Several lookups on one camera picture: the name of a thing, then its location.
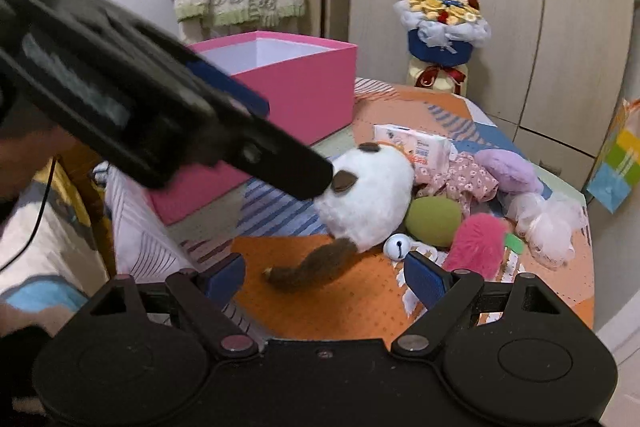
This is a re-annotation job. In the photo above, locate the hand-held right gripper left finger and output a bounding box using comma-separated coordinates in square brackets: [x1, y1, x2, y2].
[87, 253, 261, 360]

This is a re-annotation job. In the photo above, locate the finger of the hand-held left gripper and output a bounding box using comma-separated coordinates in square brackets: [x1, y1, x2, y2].
[220, 107, 335, 200]
[187, 52, 271, 118]

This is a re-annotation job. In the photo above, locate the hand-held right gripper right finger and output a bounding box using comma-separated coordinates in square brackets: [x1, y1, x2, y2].
[390, 251, 563, 360]

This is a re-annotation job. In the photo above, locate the white bell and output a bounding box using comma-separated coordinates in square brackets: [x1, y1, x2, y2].
[383, 234, 412, 262]

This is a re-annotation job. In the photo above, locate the green plush ball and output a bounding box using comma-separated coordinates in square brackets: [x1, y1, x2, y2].
[404, 197, 463, 251]

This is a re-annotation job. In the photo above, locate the pink fluffy toy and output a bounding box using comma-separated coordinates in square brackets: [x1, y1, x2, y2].
[442, 213, 526, 281]

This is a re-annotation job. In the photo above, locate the pink cardboard box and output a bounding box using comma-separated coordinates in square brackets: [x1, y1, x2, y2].
[150, 32, 358, 228]

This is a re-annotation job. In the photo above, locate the white plush cat toy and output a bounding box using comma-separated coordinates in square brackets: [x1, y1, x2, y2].
[262, 142, 417, 294]

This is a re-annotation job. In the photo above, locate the pink floral cloth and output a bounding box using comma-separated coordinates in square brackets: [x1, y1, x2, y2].
[412, 152, 501, 218]

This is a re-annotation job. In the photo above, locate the patchwork blanket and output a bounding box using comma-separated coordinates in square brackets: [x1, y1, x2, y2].
[90, 77, 596, 344]

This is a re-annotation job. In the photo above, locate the wooden bedside cabinet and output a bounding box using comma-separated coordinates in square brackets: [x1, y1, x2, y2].
[62, 142, 119, 279]

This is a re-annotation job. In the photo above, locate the white tissue pack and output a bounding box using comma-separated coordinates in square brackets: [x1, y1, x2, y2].
[374, 124, 459, 168]

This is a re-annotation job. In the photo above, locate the white plastic bag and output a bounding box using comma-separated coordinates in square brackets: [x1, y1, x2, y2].
[507, 192, 589, 271]

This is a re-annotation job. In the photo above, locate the purple plush toy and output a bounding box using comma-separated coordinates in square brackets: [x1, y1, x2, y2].
[474, 149, 544, 196]

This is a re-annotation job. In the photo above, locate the yellow and blue quilt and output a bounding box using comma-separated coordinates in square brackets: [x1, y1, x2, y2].
[0, 157, 117, 338]

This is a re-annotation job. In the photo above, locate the flower bouquet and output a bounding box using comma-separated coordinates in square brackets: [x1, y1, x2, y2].
[392, 0, 492, 96]

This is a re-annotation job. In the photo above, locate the colourful paper gift bag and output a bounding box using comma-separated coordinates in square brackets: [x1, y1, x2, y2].
[586, 99, 640, 214]

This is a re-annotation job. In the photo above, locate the beige wardrobe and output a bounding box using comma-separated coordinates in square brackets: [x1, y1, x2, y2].
[325, 0, 637, 190]

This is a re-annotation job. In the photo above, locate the black cable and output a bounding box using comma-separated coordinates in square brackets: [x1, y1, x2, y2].
[0, 156, 57, 273]

